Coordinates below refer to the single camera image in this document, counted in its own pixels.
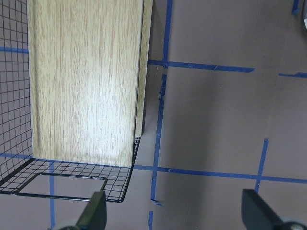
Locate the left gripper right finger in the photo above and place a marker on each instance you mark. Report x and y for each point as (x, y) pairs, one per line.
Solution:
(256, 214)

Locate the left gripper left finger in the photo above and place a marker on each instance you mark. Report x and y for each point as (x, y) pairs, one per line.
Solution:
(93, 217)

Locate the wire basket with wood block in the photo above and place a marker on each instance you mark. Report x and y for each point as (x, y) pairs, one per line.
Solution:
(72, 87)

